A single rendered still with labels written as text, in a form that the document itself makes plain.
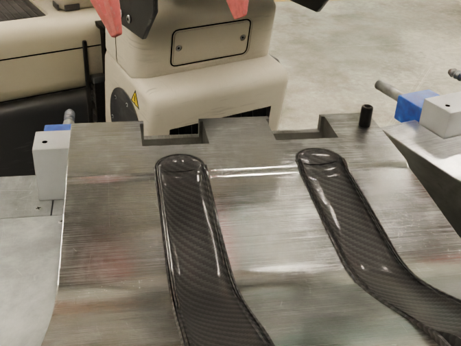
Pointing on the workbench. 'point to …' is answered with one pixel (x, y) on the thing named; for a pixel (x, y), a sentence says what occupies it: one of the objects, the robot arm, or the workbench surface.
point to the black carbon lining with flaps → (184, 215)
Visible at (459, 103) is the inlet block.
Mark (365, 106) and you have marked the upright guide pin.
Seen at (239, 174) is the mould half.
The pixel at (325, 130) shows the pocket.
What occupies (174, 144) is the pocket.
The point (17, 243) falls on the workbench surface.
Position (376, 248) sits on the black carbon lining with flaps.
